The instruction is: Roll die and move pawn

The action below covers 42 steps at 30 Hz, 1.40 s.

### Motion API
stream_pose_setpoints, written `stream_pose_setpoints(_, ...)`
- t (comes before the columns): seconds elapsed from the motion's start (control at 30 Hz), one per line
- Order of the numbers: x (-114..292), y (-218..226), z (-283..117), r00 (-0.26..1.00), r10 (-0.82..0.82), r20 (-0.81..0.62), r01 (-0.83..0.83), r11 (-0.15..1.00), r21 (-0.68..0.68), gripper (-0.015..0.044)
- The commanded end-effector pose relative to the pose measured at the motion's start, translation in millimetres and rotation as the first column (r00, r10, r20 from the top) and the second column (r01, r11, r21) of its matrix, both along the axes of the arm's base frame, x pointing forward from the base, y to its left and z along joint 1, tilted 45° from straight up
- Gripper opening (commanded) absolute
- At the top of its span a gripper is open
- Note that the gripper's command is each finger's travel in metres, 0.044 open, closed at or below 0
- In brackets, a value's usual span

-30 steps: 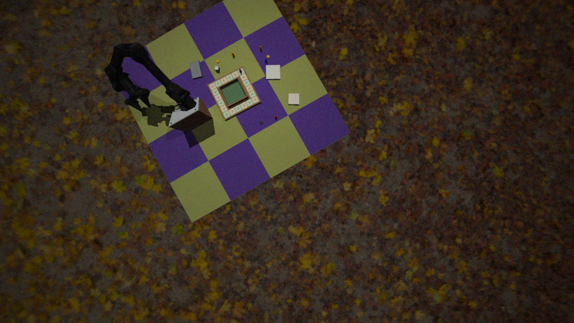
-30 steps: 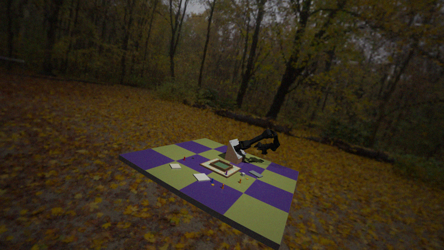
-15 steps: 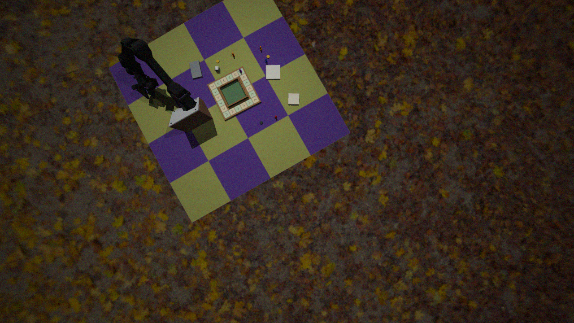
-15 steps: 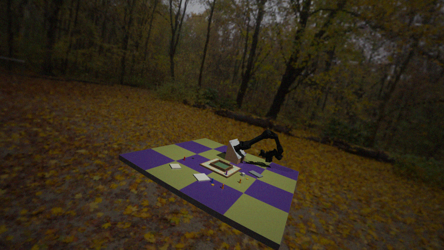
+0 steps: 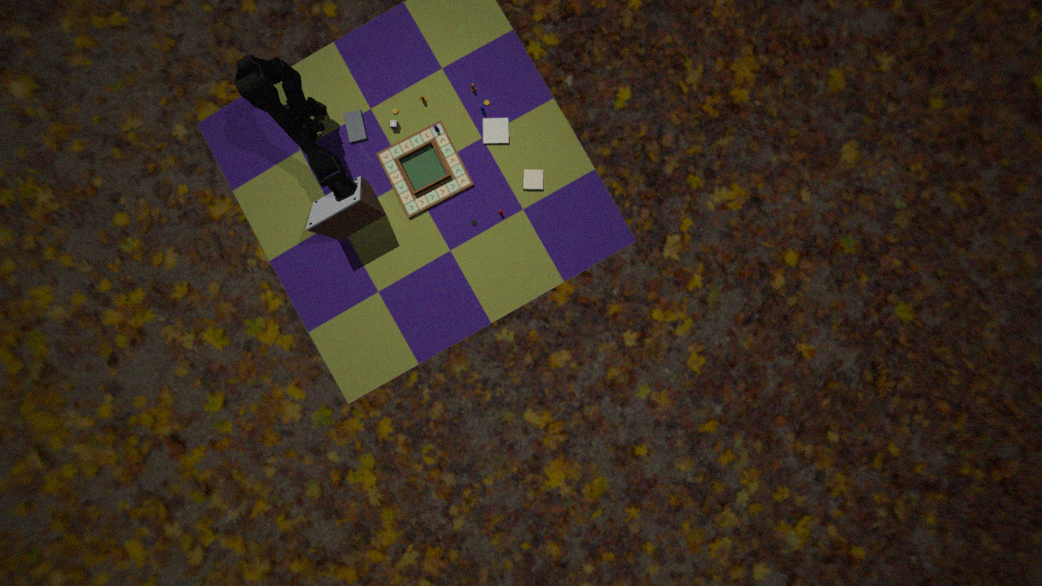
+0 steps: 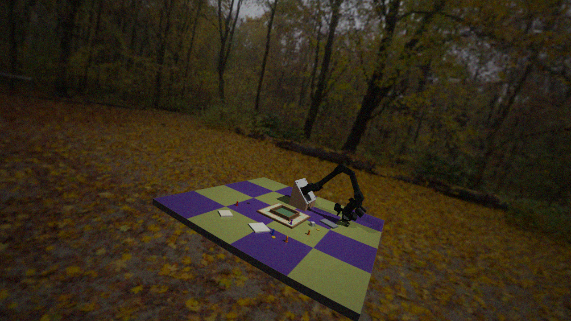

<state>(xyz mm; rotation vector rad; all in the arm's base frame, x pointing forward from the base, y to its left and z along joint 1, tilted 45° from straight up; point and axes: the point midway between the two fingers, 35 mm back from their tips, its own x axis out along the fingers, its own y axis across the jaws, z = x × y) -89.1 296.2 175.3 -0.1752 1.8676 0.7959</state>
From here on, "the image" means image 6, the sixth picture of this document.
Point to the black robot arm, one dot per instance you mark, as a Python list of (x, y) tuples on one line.
[(358, 196)]

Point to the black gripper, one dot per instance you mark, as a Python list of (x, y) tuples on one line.
[(339, 210)]

